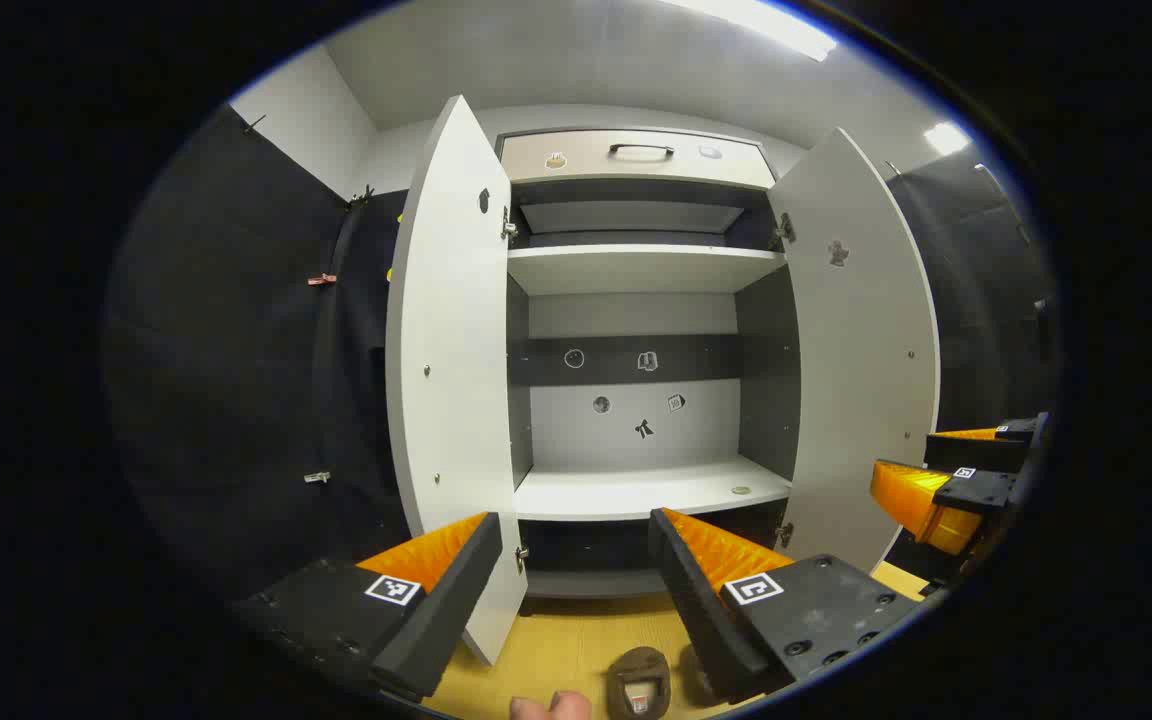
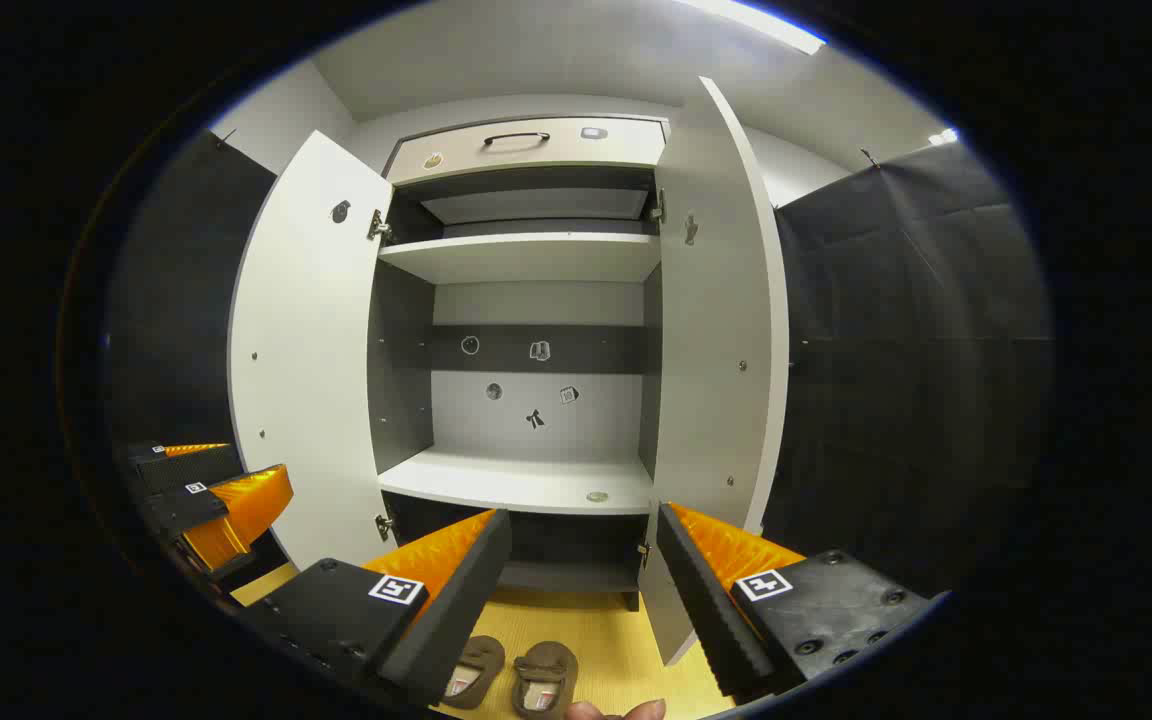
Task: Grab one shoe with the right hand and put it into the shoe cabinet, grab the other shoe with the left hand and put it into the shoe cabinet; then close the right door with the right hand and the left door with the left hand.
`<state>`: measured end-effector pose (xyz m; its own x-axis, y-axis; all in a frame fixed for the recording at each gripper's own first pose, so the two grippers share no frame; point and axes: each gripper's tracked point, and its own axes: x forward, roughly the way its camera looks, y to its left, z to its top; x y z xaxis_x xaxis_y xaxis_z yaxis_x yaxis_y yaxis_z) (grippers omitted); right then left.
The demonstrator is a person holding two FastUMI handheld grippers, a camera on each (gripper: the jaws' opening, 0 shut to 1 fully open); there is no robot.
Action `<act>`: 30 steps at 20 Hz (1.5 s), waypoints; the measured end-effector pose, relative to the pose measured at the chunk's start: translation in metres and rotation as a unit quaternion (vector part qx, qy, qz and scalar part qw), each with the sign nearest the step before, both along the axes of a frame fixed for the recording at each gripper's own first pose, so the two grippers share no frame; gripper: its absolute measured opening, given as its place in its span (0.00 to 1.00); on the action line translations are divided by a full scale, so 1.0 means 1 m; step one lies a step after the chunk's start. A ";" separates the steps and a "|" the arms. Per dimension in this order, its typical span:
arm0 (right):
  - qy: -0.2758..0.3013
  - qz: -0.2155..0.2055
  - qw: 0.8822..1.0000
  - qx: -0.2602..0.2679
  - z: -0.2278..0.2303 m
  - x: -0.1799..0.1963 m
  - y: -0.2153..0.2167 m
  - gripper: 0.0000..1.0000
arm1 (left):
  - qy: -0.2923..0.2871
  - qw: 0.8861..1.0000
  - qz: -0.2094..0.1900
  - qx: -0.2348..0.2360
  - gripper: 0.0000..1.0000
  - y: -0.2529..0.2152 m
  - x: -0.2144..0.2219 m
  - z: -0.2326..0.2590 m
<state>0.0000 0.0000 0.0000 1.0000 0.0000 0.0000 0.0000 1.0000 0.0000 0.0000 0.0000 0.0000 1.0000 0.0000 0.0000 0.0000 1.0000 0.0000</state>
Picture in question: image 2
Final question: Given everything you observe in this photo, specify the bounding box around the white cabinet drawer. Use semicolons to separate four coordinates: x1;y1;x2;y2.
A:
386;117;670;186

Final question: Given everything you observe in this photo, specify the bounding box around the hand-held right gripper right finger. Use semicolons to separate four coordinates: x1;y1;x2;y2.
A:
654;502;937;701

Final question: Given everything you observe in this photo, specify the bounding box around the long ceiling light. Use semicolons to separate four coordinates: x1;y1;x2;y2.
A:
676;0;827;56

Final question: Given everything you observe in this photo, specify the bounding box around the white cabinet door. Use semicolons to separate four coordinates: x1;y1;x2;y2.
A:
636;76;790;667
227;130;397;571

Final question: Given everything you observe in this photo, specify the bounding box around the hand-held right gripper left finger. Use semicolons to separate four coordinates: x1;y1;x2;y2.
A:
236;508;514;709

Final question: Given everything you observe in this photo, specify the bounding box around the brown fuzzy shoe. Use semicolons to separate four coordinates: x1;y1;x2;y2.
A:
441;635;507;711
511;641;580;719

